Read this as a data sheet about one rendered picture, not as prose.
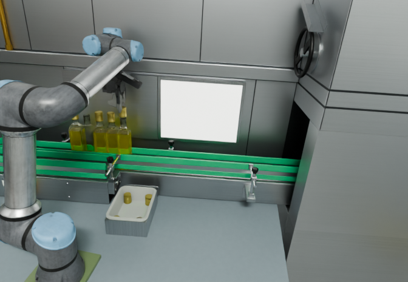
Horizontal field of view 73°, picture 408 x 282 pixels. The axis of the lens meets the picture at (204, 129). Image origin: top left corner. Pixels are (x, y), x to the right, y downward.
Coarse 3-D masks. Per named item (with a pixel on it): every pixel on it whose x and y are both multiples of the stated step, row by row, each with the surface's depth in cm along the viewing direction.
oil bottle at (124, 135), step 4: (120, 128) 132; (124, 128) 132; (128, 128) 133; (120, 132) 131; (124, 132) 131; (128, 132) 132; (120, 136) 132; (124, 136) 132; (128, 136) 132; (120, 140) 133; (124, 140) 132; (128, 140) 133; (120, 144) 133; (124, 144) 133; (128, 144) 134; (120, 148) 134; (124, 148) 134; (128, 148) 134; (120, 152) 135; (124, 152) 135; (128, 152) 135
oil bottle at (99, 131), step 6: (96, 126) 132; (102, 126) 133; (96, 132) 132; (102, 132) 132; (96, 138) 133; (102, 138) 133; (96, 144) 134; (102, 144) 134; (96, 150) 136; (102, 150) 136
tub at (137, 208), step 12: (120, 192) 128; (132, 192) 132; (144, 192) 132; (120, 204) 128; (132, 204) 131; (144, 204) 131; (108, 216) 113; (120, 216) 123; (132, 216) 124; (144, 216) 124
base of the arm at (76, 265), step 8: (80, 256) 100; (72, 264) 91; (80, 264) 95; (40, 272) 89; (48, 272) 87; (56, 272) 88; (64, 272) 89; (72, 272) 91; (80, 272) 94; (40, 280) 89; (48, 280) 88; (56, 280) 88; (64, 280) 91; (72, 280) 91; (80, 280) 95
